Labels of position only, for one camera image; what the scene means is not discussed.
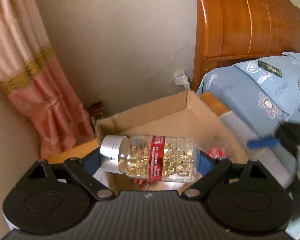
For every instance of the dark green flat case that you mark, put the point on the dark green flat case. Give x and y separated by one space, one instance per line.
270 68

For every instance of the white wall plug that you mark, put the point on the white wall plug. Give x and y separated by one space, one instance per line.
181 78

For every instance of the blue flower print pillow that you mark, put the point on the blue flower print pillow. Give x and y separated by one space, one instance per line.
277 90

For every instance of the clear container with red label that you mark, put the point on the clear container with red label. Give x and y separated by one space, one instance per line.
215 153

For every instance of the clear bottle of yellow capsules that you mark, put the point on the clear bottle of yellow capsules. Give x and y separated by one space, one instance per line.
160 158

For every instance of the wooden headboard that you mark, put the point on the wooden headboard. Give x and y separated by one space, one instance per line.
240 22

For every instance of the grey and blue checked tablecloth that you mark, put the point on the grey and blue checked tablecloth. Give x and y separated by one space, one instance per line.
242 125

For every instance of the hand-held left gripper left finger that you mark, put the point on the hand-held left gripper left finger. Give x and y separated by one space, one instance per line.
93 163

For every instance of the pink curtain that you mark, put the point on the pink curtain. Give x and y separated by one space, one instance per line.
40 80

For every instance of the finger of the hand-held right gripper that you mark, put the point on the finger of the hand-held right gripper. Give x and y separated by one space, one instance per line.
262 143

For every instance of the blue bedsheet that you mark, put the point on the blue bedsheet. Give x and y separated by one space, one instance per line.
222 87

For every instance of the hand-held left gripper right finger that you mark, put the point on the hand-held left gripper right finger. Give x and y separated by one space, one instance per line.
205 165

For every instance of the brown cardboard box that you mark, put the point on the brown cardboard box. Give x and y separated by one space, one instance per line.
170 117

